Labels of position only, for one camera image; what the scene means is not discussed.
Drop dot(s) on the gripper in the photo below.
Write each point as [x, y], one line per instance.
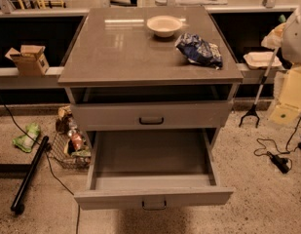
[296, 39]

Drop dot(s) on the grey drawer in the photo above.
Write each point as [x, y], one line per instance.
[152, 170]
[149, 116]

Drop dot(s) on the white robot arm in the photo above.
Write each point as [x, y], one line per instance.
[291, 38]

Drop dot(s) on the grey drawer cabinet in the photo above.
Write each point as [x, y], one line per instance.
[118, 59]

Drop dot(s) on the grey top drawer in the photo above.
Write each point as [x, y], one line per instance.
[149, 116]

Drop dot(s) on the reacher grabber stick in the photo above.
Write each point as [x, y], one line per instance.
[252, 110]

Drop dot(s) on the white takeout clamshell container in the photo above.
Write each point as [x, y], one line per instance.
[258, 60]

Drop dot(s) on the blue crumpled chip bag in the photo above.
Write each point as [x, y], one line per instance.
[199, 51]

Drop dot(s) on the white paper bowl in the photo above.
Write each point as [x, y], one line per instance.
[164, 26]

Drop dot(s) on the red soda can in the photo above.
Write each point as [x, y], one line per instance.
[77, 141]

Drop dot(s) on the small cardboard box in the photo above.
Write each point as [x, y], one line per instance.
[30, 60]

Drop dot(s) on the green snack bag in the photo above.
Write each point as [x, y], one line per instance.
[25, 142]

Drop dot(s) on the black tube on floor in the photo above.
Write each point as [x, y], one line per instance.
[18, 206]

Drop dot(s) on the wire basket with snacks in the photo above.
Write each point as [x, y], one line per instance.
[62, 148]

